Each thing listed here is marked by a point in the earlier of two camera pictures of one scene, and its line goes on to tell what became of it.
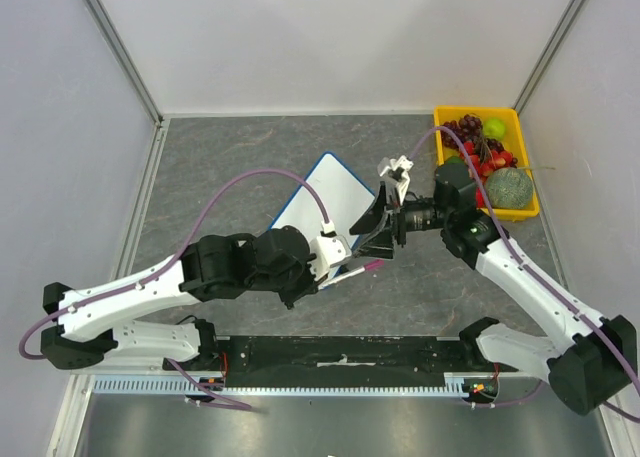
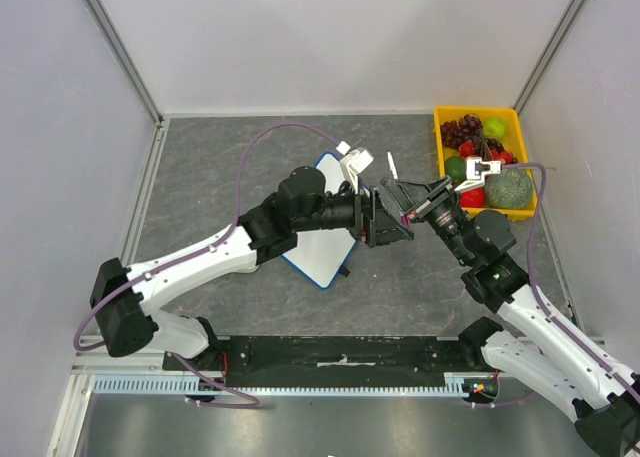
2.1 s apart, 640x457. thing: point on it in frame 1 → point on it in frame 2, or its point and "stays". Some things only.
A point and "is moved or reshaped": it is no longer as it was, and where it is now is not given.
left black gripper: x=309 y=287 → x=373 y=223
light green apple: x=494 y=128 stays
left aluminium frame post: x=120 y=50 stays
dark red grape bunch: x=467 y=128 stays
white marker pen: x=339 y=278 is moved or reshaped
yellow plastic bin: x=515 y=141 stays
